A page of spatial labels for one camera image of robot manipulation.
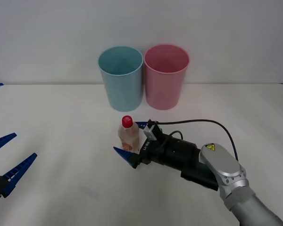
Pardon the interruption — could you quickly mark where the clear bottle with red cap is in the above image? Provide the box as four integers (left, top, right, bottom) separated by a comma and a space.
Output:
117, 115, 140, 153

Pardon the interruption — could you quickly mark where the pale blue plastic bin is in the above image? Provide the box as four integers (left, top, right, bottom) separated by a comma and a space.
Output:
98, 45, 143, 112

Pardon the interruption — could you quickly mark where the pink plastic bin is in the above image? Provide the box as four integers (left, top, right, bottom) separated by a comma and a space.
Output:
143, 44, 191, 111

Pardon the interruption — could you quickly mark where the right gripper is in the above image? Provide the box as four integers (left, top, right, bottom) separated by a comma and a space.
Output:
113, 121, 171, 170

